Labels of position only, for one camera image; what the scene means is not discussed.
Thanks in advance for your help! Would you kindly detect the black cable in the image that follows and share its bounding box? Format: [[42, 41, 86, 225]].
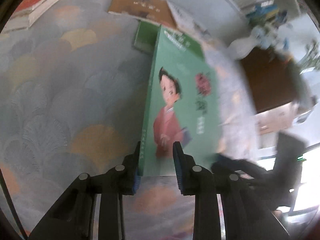
[[0, 169, 27, 240]]

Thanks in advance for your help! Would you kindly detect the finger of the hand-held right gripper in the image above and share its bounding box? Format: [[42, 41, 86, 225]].
[[212, 154, 270, 180]]

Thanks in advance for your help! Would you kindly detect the brown book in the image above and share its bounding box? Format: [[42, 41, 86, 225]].
[[108, 0, 178, 29]]

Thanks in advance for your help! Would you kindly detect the brown wooden cabinet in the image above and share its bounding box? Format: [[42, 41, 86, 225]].
[[240, 47, 308, 114]]

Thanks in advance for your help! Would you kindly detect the white illustrated book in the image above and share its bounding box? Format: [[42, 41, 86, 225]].
[[167, 1, 213, 40]]

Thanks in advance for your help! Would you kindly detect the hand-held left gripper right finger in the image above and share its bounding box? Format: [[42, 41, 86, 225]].
[[173, 142, 290, 240]]

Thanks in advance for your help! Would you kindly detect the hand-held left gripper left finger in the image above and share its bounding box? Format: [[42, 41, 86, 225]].
[[29, 142, 141, 240]]

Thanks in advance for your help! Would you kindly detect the white vase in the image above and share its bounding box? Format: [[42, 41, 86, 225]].
[[229, 34, 260, 60]]

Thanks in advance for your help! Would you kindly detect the beige box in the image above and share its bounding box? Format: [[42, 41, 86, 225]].
[[254, 102, 299, 134]]

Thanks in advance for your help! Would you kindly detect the green book with child figure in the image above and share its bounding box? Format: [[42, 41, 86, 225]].
[[139, 25, 224, 177]]

